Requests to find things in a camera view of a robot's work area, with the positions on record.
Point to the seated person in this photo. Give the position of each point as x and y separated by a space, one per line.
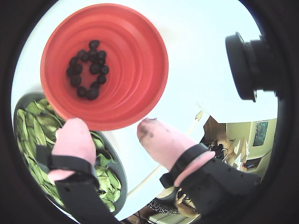
184 205

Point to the dark grey shallow bowl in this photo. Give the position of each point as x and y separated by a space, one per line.
114 158

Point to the gripper finger with pink tip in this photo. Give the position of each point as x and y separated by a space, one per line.
168 144
74 142

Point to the long thin wooden rod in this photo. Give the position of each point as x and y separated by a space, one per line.
151 173

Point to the framed teal wall picture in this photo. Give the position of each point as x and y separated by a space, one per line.
261 133

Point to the red collapsible silicone cup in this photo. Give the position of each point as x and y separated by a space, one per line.
140 70

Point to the black gripper camera module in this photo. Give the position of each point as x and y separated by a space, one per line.
243 70

